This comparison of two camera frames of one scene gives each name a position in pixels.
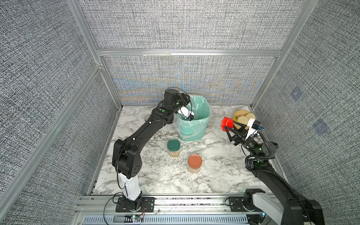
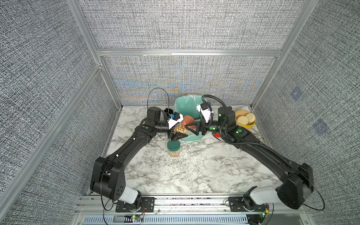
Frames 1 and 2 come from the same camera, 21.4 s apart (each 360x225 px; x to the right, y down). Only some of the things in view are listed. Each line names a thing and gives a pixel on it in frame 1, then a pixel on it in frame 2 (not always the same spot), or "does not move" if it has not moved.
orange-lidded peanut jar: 194,163 -> 180,127
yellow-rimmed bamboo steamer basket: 239,113 does not move
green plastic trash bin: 194,130 does not move
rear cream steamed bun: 251,116 does not move
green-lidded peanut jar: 174,147 does not move
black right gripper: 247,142 -> 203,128
